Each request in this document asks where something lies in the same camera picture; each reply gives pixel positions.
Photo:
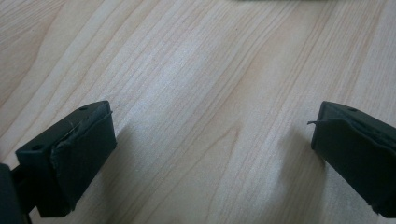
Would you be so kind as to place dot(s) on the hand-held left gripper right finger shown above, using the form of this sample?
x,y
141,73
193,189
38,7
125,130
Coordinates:
x,y
358,155

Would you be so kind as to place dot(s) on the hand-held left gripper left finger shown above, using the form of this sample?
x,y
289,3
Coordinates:
x,y
67,158

